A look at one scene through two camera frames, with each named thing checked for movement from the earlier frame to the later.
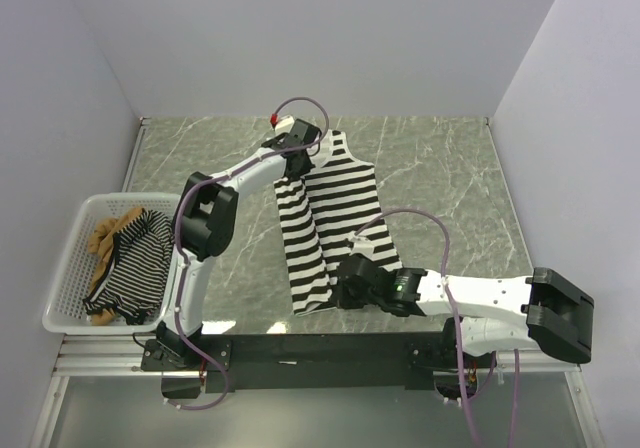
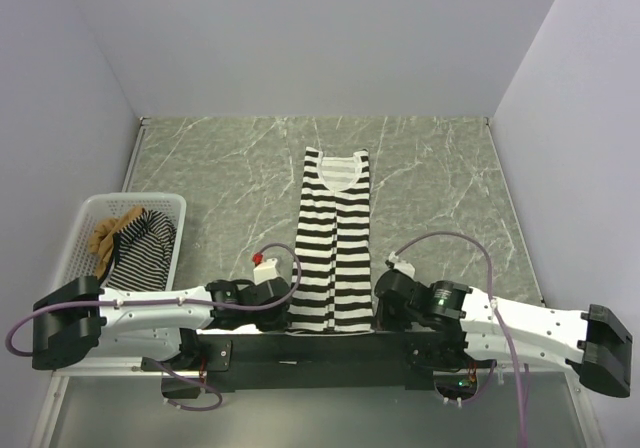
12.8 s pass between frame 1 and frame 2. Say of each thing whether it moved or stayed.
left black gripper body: moved
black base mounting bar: stayed
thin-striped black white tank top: stayed
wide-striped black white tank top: moved
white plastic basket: stayed
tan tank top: stayed
